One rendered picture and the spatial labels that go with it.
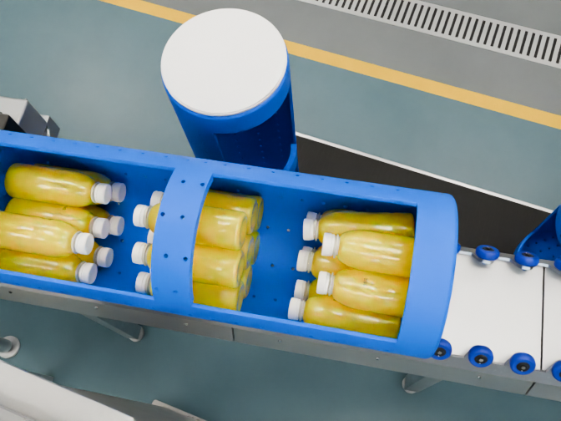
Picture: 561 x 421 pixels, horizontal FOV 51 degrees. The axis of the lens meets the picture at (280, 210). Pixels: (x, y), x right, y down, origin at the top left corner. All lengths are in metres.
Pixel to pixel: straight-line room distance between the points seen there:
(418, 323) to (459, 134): 1.58
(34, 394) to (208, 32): 0.81
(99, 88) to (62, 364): 1.16
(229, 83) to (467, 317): 0.68
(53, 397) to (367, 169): 1.45
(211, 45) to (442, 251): 0.71
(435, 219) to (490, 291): 0.34
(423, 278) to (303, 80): 1.71
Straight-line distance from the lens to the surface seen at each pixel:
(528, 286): 1.27
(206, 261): 1.01
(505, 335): 1.23
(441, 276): 0.91
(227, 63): 1.31
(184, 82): 1.30
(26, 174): 1.19
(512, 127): 2.51
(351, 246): 0.96
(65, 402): 1.02
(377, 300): 0.98
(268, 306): 1.13
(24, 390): 1.05
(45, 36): 2.94
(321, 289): 1.00
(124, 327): 2.02
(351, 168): 2.15
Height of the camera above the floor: 2.09
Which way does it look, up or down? 68 degrees down
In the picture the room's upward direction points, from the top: 10 degrees counter-clockwise
